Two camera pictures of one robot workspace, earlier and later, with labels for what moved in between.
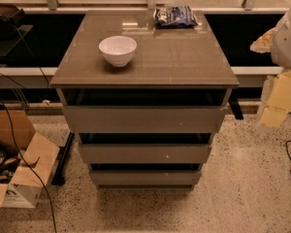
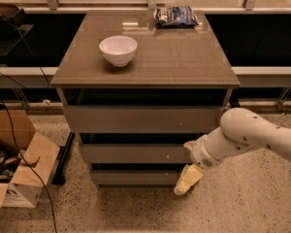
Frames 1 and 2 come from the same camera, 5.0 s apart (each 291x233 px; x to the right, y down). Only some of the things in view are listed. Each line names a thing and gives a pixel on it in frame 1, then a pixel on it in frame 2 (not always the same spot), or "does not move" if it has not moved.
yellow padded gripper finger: [279, 94] → [190, 174]
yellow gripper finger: [264, 44] → [190, 145]
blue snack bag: [175, 16] does not move
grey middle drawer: [141, 153] does not move
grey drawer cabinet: [150, 123] does not move
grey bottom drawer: [145, 177] does not move
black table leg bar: [61, 161] does not move
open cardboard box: [20, 161] does not move
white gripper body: [288, 44] → [202, 155]
